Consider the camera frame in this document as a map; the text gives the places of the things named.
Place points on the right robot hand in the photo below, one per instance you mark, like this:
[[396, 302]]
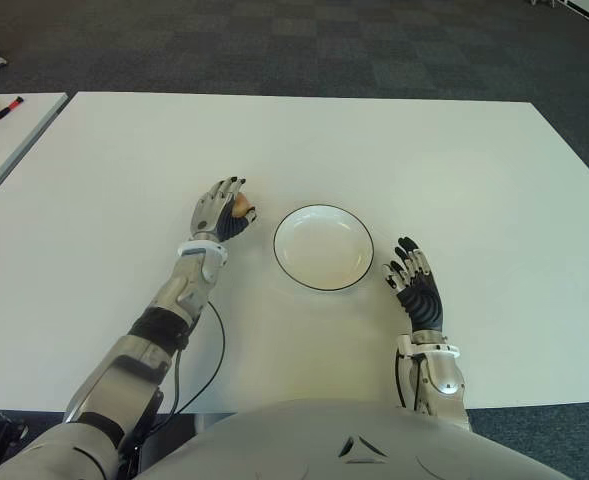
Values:
[[424, 305]]

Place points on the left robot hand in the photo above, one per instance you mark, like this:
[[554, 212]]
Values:
[[209, 210]]

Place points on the yellow-red apple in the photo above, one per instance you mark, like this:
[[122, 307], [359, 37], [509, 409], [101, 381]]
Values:
[[243, 202]]

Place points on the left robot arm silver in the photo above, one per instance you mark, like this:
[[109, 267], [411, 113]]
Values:
[[124, 380]]

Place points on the white plate black rim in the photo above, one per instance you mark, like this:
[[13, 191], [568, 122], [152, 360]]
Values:
[[324, 247]]

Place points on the grey robot torso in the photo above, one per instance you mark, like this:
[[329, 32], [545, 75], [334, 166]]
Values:
[[349, 440]]

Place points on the white table leg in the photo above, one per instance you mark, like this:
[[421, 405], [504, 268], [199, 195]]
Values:
[[214, 422]]

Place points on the red and black marker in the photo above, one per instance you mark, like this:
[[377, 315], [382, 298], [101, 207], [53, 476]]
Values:
[[10, 107]]

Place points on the grey metal chair base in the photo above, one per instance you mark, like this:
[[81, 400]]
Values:
[[541, 2]]

